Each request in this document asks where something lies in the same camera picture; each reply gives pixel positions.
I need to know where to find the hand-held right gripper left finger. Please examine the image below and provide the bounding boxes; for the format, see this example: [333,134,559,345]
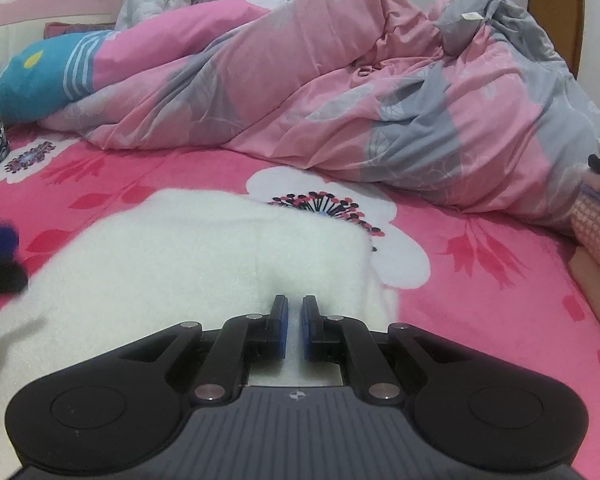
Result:
[120,294,288,405]

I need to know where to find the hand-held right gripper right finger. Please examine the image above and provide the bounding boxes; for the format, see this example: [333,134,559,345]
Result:
[301,295,476,405]

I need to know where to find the white fleece sweater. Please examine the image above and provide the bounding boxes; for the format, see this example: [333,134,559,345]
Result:
[0,187,401,461]

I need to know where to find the blue striped pillow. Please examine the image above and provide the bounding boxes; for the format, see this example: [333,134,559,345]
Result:
[0,30,121,123]

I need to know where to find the pink floral bed sheet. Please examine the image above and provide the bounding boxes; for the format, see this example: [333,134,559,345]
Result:
[0,125,600,461]

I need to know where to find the pink white headboard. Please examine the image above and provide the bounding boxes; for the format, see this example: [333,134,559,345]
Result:
[0,0,126,96]

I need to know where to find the maroon pillow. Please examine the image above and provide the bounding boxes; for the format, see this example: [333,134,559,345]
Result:
[44,21,118,40]

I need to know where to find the pink grey floral quilt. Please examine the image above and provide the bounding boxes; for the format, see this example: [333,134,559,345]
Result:
[37,0,600,236]

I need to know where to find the brown wooden door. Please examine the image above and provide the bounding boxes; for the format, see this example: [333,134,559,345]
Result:
[527,0,586,81]

